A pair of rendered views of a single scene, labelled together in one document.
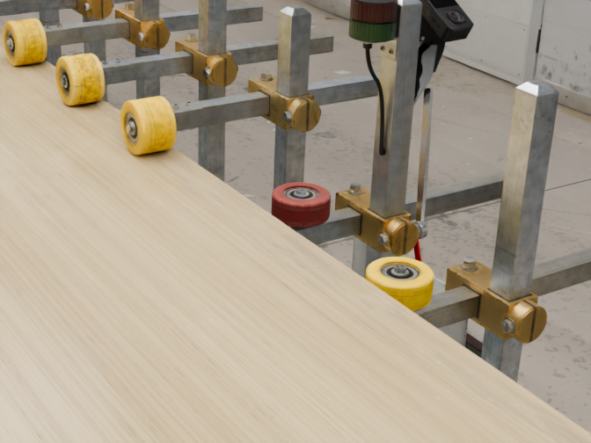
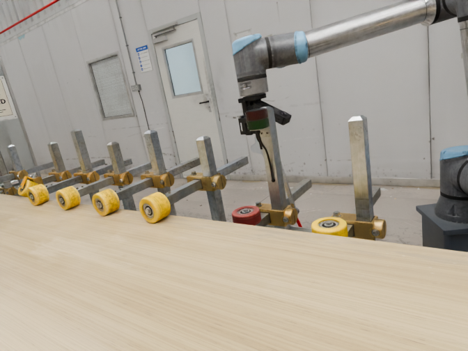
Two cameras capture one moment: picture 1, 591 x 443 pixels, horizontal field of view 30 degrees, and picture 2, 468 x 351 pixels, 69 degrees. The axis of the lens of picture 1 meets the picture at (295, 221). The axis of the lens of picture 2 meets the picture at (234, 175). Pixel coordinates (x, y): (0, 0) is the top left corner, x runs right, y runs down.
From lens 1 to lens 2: 0.64 m
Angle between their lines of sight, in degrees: 19
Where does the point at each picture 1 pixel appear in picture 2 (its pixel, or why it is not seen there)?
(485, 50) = not seen: hidden behind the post
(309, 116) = (222, 182)
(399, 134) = (278, 170)
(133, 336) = (240, 310)
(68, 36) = (88, 189)
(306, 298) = (303, 252)
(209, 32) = (157, 164)
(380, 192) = (276, 199)
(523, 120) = (357, 134)
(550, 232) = not seen: hidden behind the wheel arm
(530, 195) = (368, 168)
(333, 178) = not seen: hidden behind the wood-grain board
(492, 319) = (363, 233)
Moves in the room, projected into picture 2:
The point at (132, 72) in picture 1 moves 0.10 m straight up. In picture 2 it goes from (129, 192) to (121, 165)
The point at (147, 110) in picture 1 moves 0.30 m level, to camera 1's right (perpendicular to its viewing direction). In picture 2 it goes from (154, 199) to (248, 173)
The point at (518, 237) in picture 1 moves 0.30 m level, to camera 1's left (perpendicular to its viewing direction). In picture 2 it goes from (368, 190) to (258, 225)
